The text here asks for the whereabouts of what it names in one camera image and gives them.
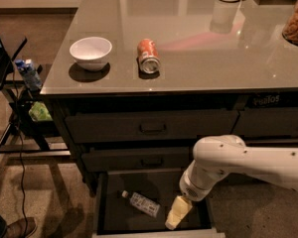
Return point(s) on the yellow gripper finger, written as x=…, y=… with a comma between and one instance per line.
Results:
x=179, y=210

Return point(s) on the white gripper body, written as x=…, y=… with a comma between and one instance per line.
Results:
x=193, y=187

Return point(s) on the clear plastic water bottle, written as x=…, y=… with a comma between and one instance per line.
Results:
x=142, y=203

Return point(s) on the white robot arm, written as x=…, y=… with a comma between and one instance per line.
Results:
x=216, y=157

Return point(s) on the top left drawer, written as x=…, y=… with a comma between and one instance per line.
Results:
x=145, y=126

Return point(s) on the dark drawer cabinet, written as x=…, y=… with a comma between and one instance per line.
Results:
x=65, y=103

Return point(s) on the open bottom drawer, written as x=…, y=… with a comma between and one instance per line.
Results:
x=114, y=217

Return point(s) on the middle left drawer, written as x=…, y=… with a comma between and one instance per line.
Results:
x=137, y=159

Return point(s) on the top right drawer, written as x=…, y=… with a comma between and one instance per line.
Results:
x=267, y=122

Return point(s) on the orange soda can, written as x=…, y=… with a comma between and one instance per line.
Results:
x=147, y=56

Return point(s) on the white ceramic bowl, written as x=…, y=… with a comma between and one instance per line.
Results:
x=91, y=53

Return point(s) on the brown shoe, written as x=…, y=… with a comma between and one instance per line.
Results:
x=22, y=228

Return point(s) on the green snack bag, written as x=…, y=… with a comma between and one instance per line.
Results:
x=39, y=112

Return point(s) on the black side desk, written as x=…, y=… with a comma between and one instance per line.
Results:
x=20, y=122

